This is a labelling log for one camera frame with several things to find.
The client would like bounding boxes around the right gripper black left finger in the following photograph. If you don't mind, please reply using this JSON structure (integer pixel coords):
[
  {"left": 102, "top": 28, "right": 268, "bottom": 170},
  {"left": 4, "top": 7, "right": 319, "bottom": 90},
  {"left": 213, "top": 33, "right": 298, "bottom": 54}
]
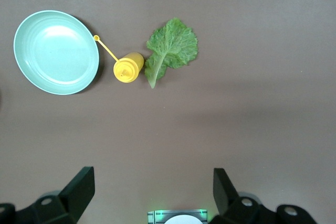
[{"left": 0, "top": 166, "right": 96, "bottom": 224}]

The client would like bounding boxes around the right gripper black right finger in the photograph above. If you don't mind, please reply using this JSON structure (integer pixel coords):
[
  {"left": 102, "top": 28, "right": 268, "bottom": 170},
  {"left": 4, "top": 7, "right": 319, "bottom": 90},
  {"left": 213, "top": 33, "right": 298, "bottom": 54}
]
[{"left": 209, "top": 167, "right": 318, "bottom": 224}]

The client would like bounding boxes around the yellow mustard squeeze bottle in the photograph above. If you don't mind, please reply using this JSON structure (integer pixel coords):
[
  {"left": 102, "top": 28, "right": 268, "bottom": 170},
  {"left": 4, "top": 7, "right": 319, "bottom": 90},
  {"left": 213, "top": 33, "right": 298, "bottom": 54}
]
[{"left": 93, "top": 34, "right": 145, "bottom": 84}]

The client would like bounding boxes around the green lettuce leaf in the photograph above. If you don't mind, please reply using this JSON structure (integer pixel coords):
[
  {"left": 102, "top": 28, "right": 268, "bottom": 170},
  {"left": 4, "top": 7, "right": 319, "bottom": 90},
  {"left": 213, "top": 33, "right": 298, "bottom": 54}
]
[{"left": 144, "top": 17, "right": 199, "bottom": 89}]

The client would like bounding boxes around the mint green plate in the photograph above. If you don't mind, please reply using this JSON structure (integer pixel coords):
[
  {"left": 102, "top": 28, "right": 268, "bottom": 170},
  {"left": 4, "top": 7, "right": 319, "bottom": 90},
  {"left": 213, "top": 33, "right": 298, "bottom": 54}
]
[{"left": 13, "top": 10, "right": 100, "bottom": 95}]

